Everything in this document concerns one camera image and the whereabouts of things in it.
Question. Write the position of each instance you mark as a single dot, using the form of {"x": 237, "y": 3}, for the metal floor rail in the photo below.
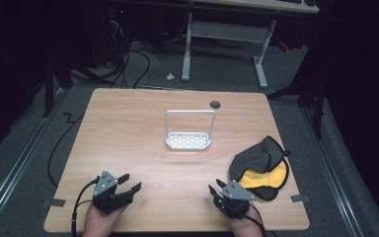
{"x": 16, "y": 171}
{"x": 332, "y": 177}

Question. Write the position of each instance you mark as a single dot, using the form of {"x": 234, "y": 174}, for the black metal stand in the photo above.
{"x": 48, "y": 89}
{"x": 317, "y": 108}

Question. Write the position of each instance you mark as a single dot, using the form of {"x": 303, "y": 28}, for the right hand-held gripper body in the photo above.
{"x": 235, "y": 199}

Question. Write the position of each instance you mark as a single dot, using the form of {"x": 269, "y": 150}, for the grey and yellow cloth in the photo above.
{"x": 253, "y": 158}

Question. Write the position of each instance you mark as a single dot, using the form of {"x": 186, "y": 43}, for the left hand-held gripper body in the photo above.
{"x": 107, "y": 194}

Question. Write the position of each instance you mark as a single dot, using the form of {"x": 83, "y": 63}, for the crumpled white paper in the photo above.
{"x": 170, "y": 76}

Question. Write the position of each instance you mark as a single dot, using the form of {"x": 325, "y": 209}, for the person's right hand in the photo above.
{"x": 245, "y": 225}

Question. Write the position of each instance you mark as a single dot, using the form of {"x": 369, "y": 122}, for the white metal rack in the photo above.
{"x": 187, "y": 141}

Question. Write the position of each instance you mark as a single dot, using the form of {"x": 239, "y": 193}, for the person's left hand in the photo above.
{"x": 100, "y": 222}

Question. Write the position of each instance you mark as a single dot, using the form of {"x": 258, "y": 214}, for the white-legged desk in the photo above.
{"x": 227, "y": 31}

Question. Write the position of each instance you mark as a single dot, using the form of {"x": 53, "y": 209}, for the grey tape piece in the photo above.
{"x": 299, "y": 198}
{"x": 54, "y": 202}

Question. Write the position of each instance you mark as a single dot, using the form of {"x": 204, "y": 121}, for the small red object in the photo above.
{"x": 283, "y": 46}

